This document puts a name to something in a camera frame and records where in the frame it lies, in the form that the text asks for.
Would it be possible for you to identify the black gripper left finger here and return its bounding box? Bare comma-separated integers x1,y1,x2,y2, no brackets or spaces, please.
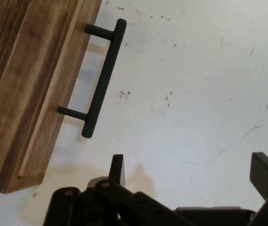
43,154,188,226

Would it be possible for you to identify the wooden drawer front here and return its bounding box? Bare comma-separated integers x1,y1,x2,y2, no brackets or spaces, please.
17,0,103,186

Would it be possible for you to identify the wooden drawer cabinet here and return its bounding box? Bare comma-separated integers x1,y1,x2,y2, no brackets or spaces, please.
0,0,85,194

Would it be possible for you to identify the black bar drawer handle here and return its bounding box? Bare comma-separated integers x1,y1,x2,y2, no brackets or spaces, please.
57,18,127,139

